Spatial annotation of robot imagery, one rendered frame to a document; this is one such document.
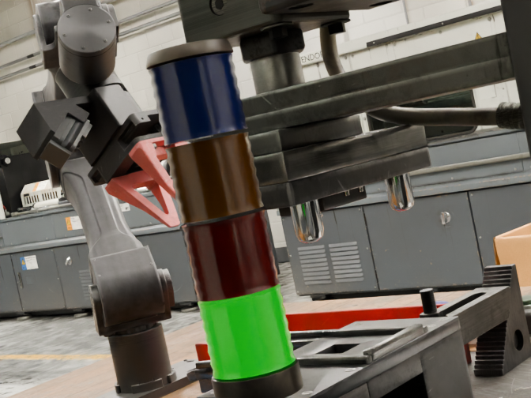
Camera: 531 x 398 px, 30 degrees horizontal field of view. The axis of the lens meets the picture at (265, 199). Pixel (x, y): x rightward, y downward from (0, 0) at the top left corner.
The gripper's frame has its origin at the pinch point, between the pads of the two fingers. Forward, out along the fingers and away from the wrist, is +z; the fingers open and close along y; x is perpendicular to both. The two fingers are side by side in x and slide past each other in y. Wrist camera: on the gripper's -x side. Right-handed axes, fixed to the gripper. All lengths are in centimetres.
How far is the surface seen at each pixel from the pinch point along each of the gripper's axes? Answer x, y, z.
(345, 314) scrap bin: 12.0, 0.0, 17.2
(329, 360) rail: -16.2, 18.3, 23.9
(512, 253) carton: 205, -84, 4
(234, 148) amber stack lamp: -39, 40, 18
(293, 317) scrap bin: 12.0, -6.0, 13.5
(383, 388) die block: -15.3, 20.1, 27.7
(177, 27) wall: 672, -470, -434
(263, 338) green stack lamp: -39, 36, 25
